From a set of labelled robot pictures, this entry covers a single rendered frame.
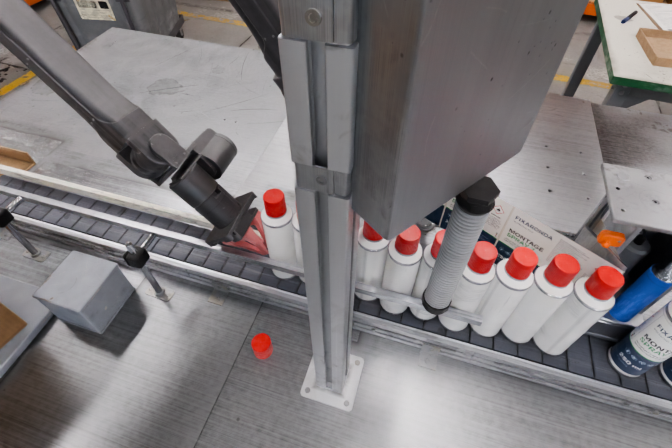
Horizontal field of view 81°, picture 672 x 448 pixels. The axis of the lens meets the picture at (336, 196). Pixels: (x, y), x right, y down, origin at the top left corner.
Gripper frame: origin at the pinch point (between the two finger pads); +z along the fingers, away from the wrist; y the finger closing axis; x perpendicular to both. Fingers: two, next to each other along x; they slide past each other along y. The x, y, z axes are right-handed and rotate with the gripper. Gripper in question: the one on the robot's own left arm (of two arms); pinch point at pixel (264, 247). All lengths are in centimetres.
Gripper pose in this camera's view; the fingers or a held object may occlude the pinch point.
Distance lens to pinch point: 73.9
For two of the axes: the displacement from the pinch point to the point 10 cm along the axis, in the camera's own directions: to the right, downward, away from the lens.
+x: -7.6, 2.4, 6.0
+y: 2.8, -7.2, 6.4
